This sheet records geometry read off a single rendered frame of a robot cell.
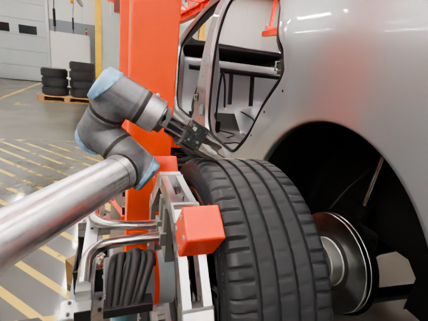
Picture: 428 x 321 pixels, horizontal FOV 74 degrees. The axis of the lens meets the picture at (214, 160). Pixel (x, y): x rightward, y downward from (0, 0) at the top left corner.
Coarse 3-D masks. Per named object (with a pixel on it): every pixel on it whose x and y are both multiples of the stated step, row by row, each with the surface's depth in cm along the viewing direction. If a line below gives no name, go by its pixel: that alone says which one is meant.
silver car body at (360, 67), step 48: (288, 0) 103; (336, 0) 80; (384, 0) 65; (192, 48) 368; (240, 48) 333; (288, 48) 99; (336, 48) 78; (384, 48) 64; (192, 96) 308; (240, 96) 325; (288, 96) 99; (336, 96) 78; (384, 96) 64; (240, 144) 146; (384, 144) 64
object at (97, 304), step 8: (96, 296) 58; (104, 296) 58; (64, 304) 55; (72, 304) 56; (96, 304) 56; (64, 312) 54; (72, 312) 54; (96, 312) 55; (64, 320) 52; (72, 320) 53; (96, 320) 55; (104, 320) 55
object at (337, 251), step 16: (320, 224) 98; (336, 224) 91; (336, 240) 91; (352, 240) 85; (336, 256) 89; (352, 256) 85; (368, 256) 82; (336, 272) 88; (352, 272) 85; (368, 272) 82; (336, 288) 91; (352, 288) 85; (368, 288) 82; (336, 304) 91; (352, 304) 85
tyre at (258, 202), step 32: (192, 160) 81; (224, 160) 79; (256, 160) 83; (224, 192) 63; (256, 192) 66; (288, 192) 68; (224, 224) 58; (256, 224) 60; (288, 224) 62; (224, 256) 56; (256, 256) 56; (288, 256) 58; (320, 256) 61; (224, 288) 56; (256, 288) 55; (288, 288) 56; (320, 288) 58; (224, 320) 56; (256, 320) 53; (288, 320) 55; (320, 320) 58
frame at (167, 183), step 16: (160, 176) 78; (176, 176) 79; (160, 192) 86; (176, 192) 79; (176, 208) 62; (176, 256) 58; (176, 272) 58; (176, 288) 58; (208, 288) 56; (160, 304) 98; (192, 304) 56; (208, 304) 55; (160, 320) 95; (192, 320) 53; (208, 320) 54
